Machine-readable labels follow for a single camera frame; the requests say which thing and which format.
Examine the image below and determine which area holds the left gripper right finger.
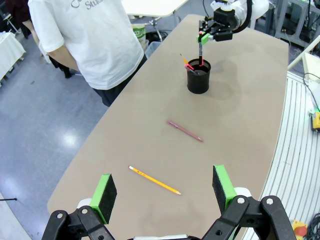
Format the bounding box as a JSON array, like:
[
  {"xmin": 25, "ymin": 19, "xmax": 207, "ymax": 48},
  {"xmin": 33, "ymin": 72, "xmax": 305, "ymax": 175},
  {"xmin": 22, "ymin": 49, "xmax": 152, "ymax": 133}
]
[{"xmin": 202, "ymin": 164, "xmax": 298, "ymax": 240}]

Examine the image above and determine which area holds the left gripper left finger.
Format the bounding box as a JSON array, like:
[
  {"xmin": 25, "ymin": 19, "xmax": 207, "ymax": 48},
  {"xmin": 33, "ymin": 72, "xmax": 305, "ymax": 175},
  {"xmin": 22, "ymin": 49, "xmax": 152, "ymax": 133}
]
[{"xmin": 41, "ymin": 173, "xmax": 118, "ymax": 240}]

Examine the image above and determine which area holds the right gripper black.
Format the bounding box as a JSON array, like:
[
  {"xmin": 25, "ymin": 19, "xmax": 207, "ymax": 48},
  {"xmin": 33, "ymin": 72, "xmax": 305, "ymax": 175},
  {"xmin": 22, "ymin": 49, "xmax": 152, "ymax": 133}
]
[{"xmin": 196, "ymin": 7, "xmax": 237, "ymax": 46}]

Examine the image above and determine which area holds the dark pencil with pink eraser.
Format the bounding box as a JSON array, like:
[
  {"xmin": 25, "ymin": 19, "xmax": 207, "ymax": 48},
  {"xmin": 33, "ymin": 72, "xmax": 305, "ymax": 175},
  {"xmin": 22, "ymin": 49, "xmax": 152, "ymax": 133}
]
[{"xmin": 197, "ymin": 30, "xmax": 205, "ymax": 67}]

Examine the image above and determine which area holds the short yellow pencil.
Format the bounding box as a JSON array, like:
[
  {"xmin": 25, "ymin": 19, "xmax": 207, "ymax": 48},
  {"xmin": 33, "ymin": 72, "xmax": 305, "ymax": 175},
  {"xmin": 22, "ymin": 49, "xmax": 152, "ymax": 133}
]
[{"xmin": 179, "ymin": 52, "xmax": 190, "ymax": 67}]

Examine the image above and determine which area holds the person's right forearm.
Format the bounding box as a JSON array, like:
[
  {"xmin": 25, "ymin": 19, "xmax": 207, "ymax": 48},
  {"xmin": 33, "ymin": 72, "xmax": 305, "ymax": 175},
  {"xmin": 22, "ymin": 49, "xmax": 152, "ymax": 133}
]
[{"xmin": 46, "ymin": 44, "xmax": 79, "ymax": 73}]

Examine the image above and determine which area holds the black mesh pen holder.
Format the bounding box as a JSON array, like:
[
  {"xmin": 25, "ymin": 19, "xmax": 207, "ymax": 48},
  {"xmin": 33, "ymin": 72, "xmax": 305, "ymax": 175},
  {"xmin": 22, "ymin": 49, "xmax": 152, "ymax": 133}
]
[{"xmin": 185, "ymin": 57, "xmax": 212, "ymax": 95}]

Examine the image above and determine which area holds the maroon pen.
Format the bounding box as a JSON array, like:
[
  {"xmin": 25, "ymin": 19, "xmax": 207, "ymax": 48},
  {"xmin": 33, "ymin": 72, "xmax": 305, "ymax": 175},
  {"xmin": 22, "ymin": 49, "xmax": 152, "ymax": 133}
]
[{"xmin": 165, "ymin": 119, "xmax": 204, "ymax": 144}]

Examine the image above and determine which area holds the yellow pencil with red eraser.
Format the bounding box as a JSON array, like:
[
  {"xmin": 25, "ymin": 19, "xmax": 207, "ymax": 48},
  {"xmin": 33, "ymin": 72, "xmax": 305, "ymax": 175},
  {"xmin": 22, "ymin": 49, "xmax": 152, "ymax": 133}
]
[{"xmin": 128, "ymin": 165, "xmax": 182, "ymax": 196}]

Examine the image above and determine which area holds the white plastic bin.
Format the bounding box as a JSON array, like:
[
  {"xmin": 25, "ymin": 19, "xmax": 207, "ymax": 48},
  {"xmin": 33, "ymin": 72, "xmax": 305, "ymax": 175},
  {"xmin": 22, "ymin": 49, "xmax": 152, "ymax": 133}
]
[{"xmin": 144, "ymin": 39, "xmax": 162, "ymax": 59}]

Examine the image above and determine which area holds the white side table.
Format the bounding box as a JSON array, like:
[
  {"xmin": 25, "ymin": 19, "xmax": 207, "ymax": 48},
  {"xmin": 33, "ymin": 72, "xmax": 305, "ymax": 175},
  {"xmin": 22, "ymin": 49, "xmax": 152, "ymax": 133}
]
[{"xmin": 120, "ymin": 0, "xmax": 189, "ymax": 42}]

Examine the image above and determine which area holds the white ribbed platform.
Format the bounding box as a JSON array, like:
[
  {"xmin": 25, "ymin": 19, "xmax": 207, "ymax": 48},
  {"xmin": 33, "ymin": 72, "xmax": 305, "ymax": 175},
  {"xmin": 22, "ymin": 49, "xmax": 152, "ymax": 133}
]
[{"xmin": 243, "ymin": 70, "xmax": 320, "ymax": 240}]

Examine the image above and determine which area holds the yellow emergency stop box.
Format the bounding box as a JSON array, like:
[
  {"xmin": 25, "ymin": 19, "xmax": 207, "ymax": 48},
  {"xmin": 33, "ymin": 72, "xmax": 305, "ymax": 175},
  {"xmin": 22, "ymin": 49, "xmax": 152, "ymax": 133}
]
[{"xmin": 290, "ymin": 219, "xmax": 309, "ymax": 237}]

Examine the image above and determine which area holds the yellow control box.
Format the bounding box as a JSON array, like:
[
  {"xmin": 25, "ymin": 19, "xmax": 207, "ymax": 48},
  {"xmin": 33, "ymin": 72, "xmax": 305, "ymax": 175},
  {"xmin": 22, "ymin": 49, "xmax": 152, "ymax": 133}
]
[{"xmin": 309, "ymin": 110, "xmax": 320, "ymax": 131}]

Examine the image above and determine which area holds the person in white t-shirt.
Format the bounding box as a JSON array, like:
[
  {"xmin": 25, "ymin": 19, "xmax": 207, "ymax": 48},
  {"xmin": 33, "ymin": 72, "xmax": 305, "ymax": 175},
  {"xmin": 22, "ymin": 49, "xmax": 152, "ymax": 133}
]
[{"xmin": 26, "ymin": 0, "xmax": 149, "ymax": 108}]

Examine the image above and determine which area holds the table with white cloth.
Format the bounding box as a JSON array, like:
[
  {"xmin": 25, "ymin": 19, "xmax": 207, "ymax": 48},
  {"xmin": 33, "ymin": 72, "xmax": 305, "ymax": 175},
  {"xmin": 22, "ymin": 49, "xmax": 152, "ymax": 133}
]
[{"xmin": 0, "ymin": 31, "xmax": 27, "ymax": 87}]

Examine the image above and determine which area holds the person in dark clothes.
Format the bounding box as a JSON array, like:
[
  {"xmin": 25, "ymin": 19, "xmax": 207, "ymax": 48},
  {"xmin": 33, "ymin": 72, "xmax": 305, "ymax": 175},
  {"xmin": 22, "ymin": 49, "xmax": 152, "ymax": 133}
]
[{"xmin": 4, "ymin": 0, "xmax": 42, "ymax": 49}]

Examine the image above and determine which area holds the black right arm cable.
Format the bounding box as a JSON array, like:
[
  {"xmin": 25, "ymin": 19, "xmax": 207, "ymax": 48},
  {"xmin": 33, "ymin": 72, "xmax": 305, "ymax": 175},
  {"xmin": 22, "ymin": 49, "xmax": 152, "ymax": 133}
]
[{"xmin": 233, "ymin": 0, "xmax": 254, "ymax": 34}]

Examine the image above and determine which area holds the aluminium frame rack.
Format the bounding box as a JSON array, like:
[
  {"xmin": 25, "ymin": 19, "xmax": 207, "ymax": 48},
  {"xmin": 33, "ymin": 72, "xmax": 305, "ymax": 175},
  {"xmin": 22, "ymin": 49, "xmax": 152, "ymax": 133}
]
[{"xmin": 264, "ymin": 0, "xmax": 320, "ymax": 49}]

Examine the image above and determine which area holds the white frame beam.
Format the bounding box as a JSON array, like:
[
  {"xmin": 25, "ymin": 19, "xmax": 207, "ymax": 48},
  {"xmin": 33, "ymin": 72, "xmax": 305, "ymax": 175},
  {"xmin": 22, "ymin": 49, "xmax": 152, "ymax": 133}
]
[{"xmin": 287, "ymin": 34, "xmax": 320, "ymax": 71}]

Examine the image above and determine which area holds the black cable bundle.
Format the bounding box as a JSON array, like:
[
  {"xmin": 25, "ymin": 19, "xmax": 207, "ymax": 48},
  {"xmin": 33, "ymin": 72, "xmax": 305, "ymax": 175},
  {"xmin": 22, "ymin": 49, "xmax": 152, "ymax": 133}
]
[{"xmin": 305, "ymin": 211, "xmax": 320, "ymax": 240}]

